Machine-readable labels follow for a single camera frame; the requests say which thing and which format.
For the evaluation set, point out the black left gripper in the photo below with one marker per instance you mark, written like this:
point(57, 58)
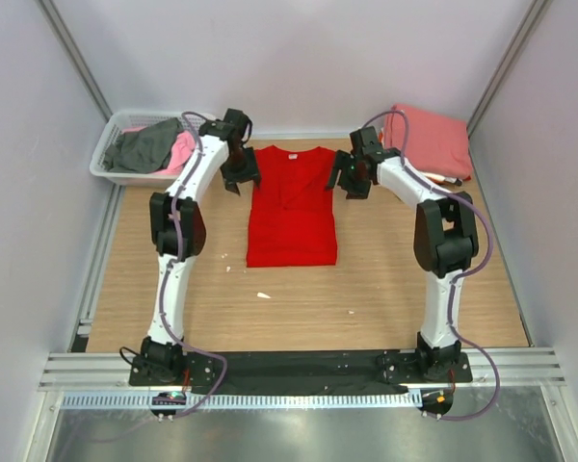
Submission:
point(250, 172)

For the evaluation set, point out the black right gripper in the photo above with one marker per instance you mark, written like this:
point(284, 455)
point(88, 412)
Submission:
point(354, 192)

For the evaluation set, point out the red t shirt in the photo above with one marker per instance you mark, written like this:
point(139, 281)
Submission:
point(291, 217)

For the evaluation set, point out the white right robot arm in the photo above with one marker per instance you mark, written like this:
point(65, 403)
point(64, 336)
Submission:
point(445, 239)

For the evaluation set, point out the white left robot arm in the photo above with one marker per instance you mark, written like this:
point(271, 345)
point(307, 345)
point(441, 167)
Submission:
point(178, 233)

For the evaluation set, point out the pink t shirt in basket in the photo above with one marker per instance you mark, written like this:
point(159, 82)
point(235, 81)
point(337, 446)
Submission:
point(181, 151)

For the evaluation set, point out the white plastic laundry basket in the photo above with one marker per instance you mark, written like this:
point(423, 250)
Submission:
point(123, 120)

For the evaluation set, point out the folded white t shirt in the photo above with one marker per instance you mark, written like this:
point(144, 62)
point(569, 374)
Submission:
point(443, 179)

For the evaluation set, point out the folded salmon pink t shirt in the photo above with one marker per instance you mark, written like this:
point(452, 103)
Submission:
point(437, 144)

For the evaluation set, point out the grey t shirt in basket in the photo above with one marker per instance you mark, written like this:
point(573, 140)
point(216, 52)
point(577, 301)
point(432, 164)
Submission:
point(143, 151)

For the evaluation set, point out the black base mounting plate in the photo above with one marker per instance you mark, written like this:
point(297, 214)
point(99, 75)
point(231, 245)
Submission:
point(301, 373)

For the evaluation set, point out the right corner aluminium post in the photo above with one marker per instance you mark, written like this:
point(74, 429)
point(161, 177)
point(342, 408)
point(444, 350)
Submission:
point(527, 26)

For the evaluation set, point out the corner aluminium post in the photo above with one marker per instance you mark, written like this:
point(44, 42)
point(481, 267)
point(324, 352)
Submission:
point(527, 26)
point(68, 43)

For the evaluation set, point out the left corner aluminium post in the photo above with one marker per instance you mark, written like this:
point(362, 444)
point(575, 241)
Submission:
point(68, 43)

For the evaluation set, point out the aluminium frame rail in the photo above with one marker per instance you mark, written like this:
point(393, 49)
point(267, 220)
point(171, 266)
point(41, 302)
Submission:
point(522, 366)

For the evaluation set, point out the white slotted cable duct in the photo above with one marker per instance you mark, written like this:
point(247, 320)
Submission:
point(173, 401)

